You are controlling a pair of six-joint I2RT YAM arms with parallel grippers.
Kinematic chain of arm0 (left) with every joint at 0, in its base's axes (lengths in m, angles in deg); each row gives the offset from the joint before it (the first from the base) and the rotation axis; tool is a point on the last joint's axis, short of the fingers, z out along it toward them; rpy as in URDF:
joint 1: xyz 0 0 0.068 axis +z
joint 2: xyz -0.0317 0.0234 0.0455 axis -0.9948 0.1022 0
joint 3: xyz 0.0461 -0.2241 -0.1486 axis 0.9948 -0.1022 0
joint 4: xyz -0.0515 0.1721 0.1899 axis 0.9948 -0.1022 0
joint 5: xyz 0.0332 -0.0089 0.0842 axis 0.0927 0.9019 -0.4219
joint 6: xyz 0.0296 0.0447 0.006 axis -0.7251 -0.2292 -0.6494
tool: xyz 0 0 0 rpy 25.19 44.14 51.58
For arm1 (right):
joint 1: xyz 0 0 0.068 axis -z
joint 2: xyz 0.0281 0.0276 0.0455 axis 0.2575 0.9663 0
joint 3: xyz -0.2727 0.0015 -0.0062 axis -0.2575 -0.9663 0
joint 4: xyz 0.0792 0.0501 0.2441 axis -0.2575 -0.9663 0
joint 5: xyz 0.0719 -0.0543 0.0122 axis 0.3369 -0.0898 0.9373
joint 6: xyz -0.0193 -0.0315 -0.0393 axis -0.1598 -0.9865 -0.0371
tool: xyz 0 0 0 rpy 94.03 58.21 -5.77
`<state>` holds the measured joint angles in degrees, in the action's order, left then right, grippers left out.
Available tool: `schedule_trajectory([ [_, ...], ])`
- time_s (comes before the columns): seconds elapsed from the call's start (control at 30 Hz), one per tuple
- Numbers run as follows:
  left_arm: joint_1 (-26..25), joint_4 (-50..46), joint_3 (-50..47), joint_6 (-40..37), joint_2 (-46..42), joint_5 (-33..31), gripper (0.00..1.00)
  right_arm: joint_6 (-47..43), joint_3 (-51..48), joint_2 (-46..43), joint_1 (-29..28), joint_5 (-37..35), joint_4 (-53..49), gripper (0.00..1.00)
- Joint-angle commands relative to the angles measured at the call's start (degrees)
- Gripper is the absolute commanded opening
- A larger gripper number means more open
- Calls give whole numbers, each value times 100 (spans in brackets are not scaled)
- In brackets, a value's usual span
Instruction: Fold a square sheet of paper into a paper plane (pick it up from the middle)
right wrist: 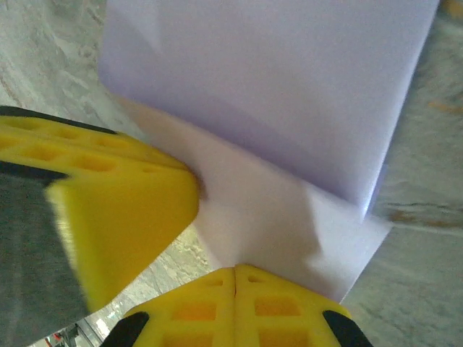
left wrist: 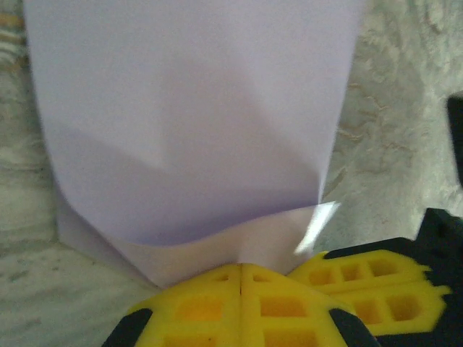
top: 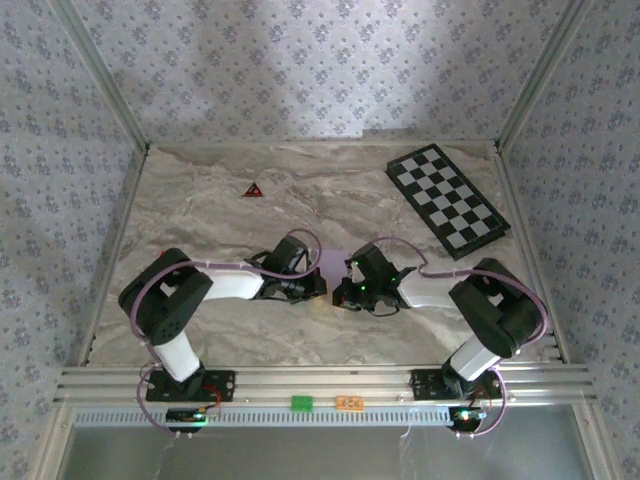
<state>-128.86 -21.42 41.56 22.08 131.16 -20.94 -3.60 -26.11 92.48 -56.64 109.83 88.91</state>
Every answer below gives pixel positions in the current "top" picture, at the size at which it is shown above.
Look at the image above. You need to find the black grey chessboard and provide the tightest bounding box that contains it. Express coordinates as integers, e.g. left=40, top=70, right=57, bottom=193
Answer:
left=384, top=143, right=512, bottom=261

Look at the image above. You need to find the small circuit board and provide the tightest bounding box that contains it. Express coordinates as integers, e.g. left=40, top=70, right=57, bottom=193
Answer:
left=166, top=407, right=221, bottom=431
left=448, top=405, right=489, bottom=432

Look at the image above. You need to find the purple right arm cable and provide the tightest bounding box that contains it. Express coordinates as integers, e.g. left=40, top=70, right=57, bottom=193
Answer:
left=372, top=237, right=551, bottom=441

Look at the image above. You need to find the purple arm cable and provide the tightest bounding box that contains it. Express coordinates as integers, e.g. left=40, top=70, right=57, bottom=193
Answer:
left=130, top=228, right=321, bottom=439
left=372, top=237, right=551, bottom=441

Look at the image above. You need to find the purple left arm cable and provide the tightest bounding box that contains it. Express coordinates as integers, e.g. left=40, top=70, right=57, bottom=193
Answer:
left=130, top=228, right=321, bottom=439

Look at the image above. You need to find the aluminium mounting rail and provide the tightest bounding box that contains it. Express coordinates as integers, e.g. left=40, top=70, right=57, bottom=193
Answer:
left=54, top=364, right=599, bottom=404

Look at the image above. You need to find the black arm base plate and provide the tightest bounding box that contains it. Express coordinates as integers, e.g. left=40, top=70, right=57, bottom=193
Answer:
left=410, top=368, right=501, bottom=401
left=145, top=368, right=236, bottom=403

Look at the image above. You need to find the grey slotted cable duct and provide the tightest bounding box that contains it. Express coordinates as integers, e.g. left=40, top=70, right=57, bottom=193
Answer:
left=73, top=405, right=454, bottom=427

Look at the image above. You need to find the aluminium side rail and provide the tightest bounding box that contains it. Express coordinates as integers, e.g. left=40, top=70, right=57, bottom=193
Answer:
left=492, top=142, right=571, bottom=366
left=74, top=144, right=151, bottom=366

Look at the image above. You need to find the aluminium frame post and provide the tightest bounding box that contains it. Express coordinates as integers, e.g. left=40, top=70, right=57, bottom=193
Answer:
left=49, top=0, right=151, bottom=154
left=494, top=0, right=596, bottom=154

